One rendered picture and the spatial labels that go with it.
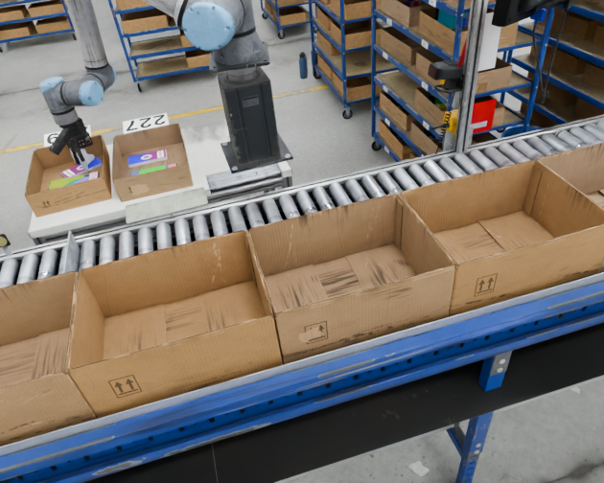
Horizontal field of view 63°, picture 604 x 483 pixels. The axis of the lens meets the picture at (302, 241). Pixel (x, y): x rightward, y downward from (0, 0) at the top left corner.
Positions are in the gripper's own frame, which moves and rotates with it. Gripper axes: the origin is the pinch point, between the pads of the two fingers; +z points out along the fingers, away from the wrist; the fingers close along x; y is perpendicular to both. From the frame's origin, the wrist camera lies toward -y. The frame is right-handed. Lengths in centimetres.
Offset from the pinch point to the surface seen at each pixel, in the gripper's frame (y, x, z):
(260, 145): 52, -57, -5
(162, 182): 13.6, -43.5, -2.2
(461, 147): 105, -116, 0
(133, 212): -1.5, -45.4, 2.2
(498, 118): 171, -99, 19
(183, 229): 5, -69, 3
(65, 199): -16.4, -23.2, -2.1
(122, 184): 1.2, -36.6, -5.1
